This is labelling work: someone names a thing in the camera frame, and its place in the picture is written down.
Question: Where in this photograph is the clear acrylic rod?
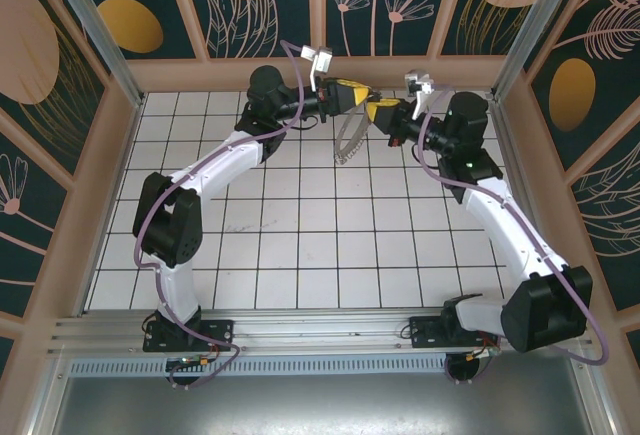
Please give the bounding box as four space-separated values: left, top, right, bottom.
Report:
41 0 147 109

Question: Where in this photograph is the small green circuit board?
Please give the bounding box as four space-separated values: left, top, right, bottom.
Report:
167 354 214 371

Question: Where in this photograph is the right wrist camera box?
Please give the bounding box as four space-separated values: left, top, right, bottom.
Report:
403 69 437 120

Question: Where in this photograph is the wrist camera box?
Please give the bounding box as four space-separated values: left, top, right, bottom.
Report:
299 44 336 92
403 69 437 120

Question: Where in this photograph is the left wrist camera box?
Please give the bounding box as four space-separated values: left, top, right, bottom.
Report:
299 44 336 92

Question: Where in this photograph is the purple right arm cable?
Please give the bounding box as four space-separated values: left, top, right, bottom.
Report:
412 82 610 386

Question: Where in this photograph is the aluminium frame post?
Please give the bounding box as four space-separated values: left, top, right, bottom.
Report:
489 0 562 104

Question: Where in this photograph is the aluminium side rail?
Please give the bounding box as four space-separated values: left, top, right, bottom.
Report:
487 97 564 312

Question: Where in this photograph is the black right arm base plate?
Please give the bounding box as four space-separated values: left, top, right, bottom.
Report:
408 315 501 352

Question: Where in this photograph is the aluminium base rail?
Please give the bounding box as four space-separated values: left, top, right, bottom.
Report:
47 308 596 356

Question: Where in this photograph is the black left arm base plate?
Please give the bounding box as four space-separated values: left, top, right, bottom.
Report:
143 318 236 354

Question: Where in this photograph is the slotted grey cable tray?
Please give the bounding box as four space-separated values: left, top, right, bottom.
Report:
67 358 451 378

